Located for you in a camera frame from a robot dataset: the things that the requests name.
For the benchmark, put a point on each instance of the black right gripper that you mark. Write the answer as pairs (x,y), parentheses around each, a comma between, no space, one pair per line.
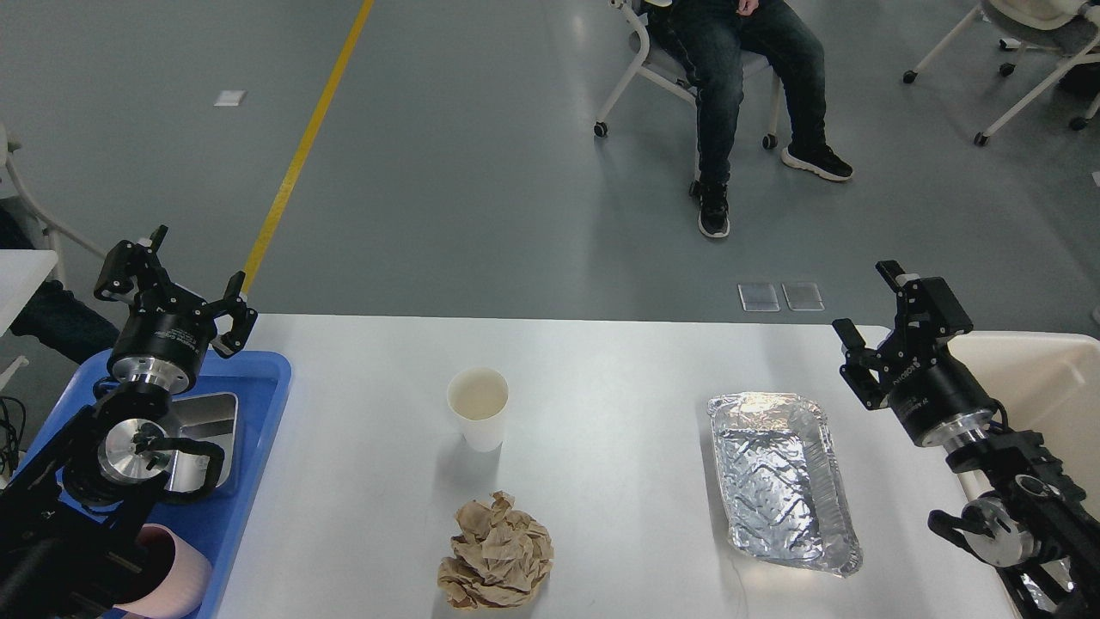
(913,371)

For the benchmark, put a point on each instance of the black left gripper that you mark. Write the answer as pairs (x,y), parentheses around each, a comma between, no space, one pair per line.
(164,344)

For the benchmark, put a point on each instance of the stainless steel rectangular tray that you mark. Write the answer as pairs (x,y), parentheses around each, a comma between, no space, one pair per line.
(211,418)

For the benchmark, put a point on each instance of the aluminium foil tray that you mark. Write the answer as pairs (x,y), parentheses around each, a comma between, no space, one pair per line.
(780,482)

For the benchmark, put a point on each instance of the pink mug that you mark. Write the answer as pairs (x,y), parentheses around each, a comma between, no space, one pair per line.
(174,580)

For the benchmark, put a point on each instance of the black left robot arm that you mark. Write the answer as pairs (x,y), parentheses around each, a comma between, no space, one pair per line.
(73,513)

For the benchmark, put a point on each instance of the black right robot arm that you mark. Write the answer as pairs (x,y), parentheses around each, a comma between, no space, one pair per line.
(1031,526)

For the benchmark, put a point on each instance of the right floor outlet plate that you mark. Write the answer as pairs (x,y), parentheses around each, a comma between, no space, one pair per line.
(803,296)

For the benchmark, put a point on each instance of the floor outlet plate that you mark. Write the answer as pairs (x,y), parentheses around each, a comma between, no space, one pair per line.
(803,296)
(758,297)

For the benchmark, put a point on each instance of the blue plastic tray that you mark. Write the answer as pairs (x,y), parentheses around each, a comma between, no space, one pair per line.
(260,380)

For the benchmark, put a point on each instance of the left floor outlet plate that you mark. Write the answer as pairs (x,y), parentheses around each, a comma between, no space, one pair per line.
(758,297)

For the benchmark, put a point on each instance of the white side table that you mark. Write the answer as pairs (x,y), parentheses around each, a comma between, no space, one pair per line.
(22,270)

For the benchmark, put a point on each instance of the cream plastic bin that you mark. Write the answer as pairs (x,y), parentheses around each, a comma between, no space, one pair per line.
(1048,383)

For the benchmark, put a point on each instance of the grey chair at left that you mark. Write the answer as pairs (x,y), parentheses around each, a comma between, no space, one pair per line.
(43,229)

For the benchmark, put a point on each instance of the white paper on floor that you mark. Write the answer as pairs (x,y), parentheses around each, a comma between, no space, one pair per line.
(230,98)

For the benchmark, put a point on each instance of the foil scrap in bin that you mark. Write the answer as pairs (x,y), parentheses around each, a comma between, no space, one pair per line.
(1057,592)

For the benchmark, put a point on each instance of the white paper cup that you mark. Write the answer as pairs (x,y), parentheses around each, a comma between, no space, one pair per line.
(478,398)

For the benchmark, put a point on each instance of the person in blue hoodie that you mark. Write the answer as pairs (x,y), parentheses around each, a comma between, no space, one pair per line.
(708,39)

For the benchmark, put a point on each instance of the white chair top right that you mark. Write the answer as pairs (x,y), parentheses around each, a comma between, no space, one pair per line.
(1065,30)

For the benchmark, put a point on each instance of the grey white office chair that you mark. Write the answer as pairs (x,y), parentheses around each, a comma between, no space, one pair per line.
(654,64)

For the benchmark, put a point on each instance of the crumpled brown paper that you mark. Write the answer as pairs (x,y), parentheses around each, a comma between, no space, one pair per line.
(500,558)

